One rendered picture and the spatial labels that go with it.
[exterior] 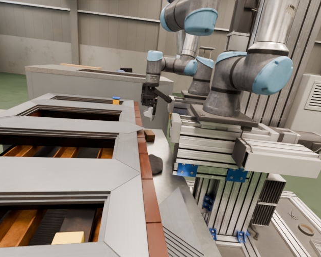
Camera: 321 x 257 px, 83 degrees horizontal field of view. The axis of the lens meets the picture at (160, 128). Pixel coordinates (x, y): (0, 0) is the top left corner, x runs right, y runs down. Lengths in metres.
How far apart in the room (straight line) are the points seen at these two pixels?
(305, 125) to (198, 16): 0.78
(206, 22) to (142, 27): 8.45
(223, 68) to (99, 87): 1.31
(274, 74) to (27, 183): 0.76
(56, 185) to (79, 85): 1.35
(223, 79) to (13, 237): 0.84
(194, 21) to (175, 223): 0.58
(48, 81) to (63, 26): 8.02
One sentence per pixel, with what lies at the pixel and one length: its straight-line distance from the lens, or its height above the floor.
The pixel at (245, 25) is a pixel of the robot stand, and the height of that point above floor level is 1.41.
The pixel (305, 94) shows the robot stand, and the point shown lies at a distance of 1.05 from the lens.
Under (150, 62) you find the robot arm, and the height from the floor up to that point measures 1.20.
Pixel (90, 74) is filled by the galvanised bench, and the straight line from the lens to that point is 1.82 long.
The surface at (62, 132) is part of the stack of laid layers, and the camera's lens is 0.99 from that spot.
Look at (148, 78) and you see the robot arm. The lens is 0.95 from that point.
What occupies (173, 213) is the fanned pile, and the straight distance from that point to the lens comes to 0.69.
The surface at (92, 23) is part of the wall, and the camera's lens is 9.41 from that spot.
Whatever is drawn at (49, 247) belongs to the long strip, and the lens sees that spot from 0.47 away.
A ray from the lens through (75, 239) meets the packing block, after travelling 0.51.
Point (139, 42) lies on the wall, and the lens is 8.86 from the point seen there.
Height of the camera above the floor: 1.20
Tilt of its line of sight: 19 degrees down
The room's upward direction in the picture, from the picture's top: 7 degrees clockwise
